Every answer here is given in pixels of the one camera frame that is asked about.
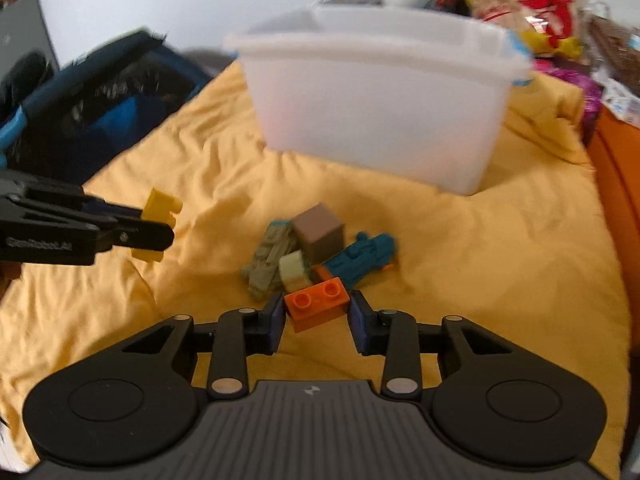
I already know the yellow cloth mat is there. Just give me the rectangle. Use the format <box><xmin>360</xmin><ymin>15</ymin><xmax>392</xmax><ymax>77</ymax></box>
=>
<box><xmin>1</xmin><ymin>64</ymin><xmax>630</xmax><ymax>479</ymax></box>

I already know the orange small block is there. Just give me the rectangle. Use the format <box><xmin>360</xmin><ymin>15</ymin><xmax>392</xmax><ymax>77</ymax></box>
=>
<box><xmin>284</xmin><ymin>278</ymin><xmax>350</xmax><ymax>333</ymax></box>

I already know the magenta shiny wrapper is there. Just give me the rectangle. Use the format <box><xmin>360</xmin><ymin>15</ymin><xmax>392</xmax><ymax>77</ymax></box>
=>
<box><xmin>534</xmin><ymin>58</ymin><xmax>602</xmax><ymax>130</ymax></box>

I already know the left hand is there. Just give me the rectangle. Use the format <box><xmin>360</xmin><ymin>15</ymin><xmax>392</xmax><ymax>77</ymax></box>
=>
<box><xmin>0</xmin><ymin>261</ymin><xmax>22</xmax><ymax>297</ymax></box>

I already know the brown cube block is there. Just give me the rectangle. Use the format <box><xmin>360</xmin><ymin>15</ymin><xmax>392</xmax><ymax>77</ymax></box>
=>
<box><xmin>291</xmin><ymin>203</ymin><xmax>345</xmax><ymax>266</ymax></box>

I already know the white plastic storage bin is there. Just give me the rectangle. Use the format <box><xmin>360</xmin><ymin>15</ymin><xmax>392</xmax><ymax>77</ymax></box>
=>
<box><xmin>224</xmin><ymin>4</ymin><xmax>533</xmax><ymax>195</ymax></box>

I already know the yellow building block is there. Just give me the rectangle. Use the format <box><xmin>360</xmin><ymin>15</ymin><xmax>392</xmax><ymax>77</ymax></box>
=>
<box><xmin>131</xmin><ymin>188</ymin><xmax>183</xmax><ymax>262</ymax></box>

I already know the small white carton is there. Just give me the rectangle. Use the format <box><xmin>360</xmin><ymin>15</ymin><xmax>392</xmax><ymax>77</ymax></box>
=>
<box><xmin>602</xmin><ymin>78</ymin><xmax>640</xmax><ymax>128</ymax></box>

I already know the olive grey toy figure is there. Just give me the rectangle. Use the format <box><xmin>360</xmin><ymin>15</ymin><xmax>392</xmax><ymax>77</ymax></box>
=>
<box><xmin>241</xmin><ymin>220</ymin><xmax>297</xmax><ymax>300</ymax></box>

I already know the black red round object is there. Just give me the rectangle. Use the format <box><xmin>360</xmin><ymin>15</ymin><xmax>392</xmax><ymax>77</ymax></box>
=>
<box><xmin>424</xmin><ymin>0</ymin><xmax>472</xmax><ymax>18</ymax></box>

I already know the orange cardboard box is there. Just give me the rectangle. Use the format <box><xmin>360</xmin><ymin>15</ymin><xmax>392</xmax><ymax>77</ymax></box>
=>
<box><xmin>587</xmin><ymin>107</ymin><xmax>639</xmax><ymax>353</ymax></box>

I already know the teal toy figure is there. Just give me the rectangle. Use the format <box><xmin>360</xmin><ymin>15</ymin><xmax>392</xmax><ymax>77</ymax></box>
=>
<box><xmin>323</xmin><ymin>232</ymin><xmax>396</xmax><ymax>289</ymax></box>

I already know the pale green cube block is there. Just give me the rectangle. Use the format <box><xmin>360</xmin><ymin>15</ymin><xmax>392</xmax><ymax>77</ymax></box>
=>
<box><xmin>279</xmin><ymin>250</ymin><xmax>312</xmax><ymax>292</ymax></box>

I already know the dark blue bag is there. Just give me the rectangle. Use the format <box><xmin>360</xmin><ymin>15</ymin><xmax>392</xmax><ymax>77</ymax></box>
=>
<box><xmin>1</xmin><ymin>28</ymin><xmax>212</xmax><ymax>184</ymax></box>

